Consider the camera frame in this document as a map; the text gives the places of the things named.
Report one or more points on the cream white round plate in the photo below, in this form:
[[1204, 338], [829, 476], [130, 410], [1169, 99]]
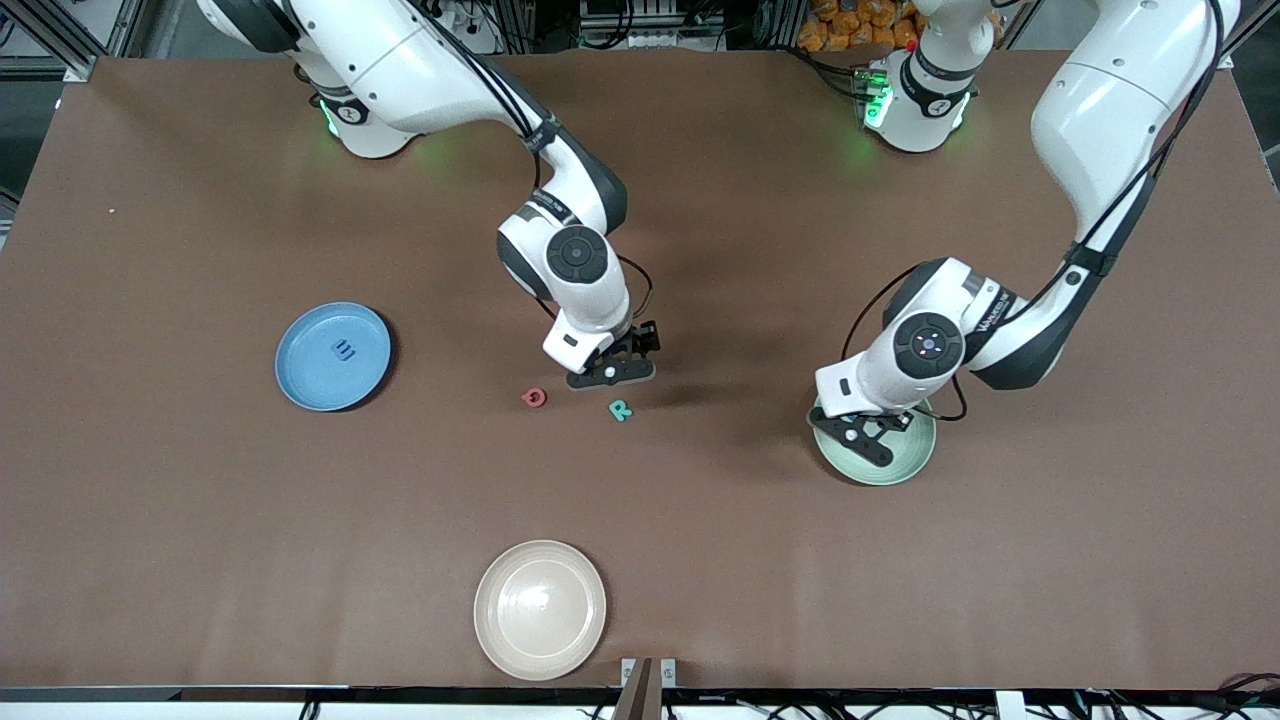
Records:
[[540, 610]]

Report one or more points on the blue round plate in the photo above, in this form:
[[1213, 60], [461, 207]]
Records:
[[310, 380]]

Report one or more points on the salmon red letter Q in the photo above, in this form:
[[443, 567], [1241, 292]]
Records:
[[526, 399]]

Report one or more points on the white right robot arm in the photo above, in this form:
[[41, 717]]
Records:
[[400, 60]]

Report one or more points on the teal capital R letter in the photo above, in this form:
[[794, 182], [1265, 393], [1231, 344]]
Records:
[[618, 408]]

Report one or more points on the pile of orange objects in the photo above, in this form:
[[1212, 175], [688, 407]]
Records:
[[835, 35]]

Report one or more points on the pale green round plate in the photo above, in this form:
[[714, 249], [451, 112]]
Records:
[[905, 460]]

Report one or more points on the blue lowercase m letter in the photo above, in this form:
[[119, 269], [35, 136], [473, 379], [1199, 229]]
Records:
[[343, 350]]

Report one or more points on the small metal bracket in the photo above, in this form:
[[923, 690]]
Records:
[[667, 672]]

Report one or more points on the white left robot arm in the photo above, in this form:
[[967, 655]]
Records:
[[1100, 110]]

